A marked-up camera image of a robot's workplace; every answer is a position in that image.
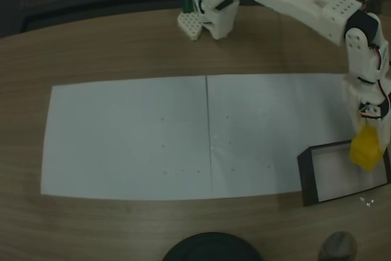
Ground yellow cube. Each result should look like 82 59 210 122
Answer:
349 125 384 172

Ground dark brown open box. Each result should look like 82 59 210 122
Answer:
297 138 391 207

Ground white paper sheet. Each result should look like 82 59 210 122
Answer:
206 73 370 198
41 76 213 202

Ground grey round knob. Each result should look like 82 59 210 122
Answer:
317 230 358 261

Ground black round object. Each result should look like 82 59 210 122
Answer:
161 232 262 261

